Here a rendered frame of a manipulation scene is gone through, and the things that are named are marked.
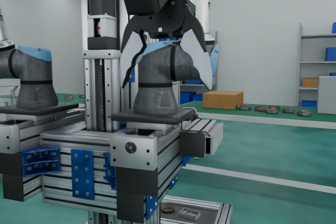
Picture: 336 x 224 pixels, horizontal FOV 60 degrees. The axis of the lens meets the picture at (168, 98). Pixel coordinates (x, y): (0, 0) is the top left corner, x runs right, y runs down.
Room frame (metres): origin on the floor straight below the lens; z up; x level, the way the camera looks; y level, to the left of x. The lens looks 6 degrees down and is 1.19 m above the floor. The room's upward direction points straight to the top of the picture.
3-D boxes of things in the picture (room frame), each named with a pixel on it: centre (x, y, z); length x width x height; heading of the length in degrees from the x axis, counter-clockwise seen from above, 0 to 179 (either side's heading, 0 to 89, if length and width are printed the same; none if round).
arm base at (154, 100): (0.98, 0.04, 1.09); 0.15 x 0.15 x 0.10
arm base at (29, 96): (1.14, 0.51, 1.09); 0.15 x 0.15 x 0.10
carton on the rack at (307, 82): (5.74, -2.86, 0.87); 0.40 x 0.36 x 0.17; 154
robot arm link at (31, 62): (1.14, 0.52, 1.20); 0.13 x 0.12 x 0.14; 84
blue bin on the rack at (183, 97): (6.91, -0.46, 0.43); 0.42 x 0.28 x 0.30; 152
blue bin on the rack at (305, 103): (5.75, -2.82, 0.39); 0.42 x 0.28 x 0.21; 155
